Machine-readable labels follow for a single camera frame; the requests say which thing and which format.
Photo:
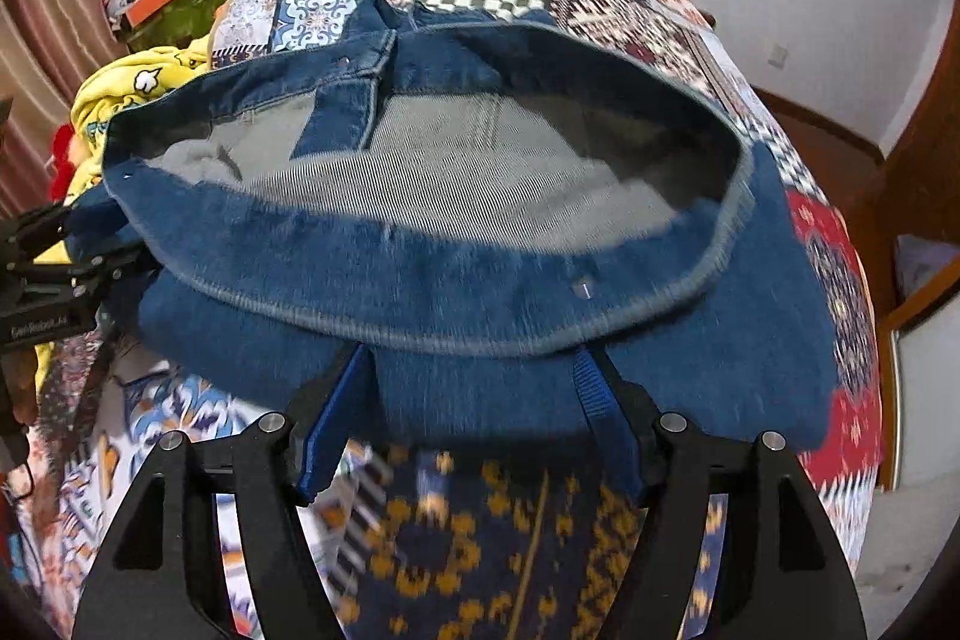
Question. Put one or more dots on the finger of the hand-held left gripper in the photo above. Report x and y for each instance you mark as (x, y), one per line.
(37, 227)
(97, 269)

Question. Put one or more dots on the white wardrobe door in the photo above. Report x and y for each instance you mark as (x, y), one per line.
(930, 392)

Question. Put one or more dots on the patchwork printed blanket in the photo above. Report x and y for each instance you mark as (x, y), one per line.
(525, 535)

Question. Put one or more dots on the white wall socket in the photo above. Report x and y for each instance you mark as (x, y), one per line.
(780, 57)

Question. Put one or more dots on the wooden wardrobe cabinet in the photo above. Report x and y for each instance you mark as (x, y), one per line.
(930, 160)

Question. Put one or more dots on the yellow cartoon blanket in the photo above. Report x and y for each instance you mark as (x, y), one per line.
(127, 85)

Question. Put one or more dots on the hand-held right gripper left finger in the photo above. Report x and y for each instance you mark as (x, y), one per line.
(334, 430)

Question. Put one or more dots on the striped red curtain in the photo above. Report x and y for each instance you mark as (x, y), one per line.
(45, 10)

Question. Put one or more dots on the red plush toy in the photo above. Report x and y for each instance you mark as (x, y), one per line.
(66, 160)

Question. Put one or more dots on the green printed container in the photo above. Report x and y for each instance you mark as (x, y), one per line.
(184, 21)

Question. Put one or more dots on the pale plastic bag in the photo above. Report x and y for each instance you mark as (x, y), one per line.
(926, 265)

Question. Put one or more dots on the blue denim jacket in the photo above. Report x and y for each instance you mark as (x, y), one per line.
(487, 325)

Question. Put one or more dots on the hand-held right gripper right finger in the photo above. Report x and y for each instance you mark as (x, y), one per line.
(604, 415)

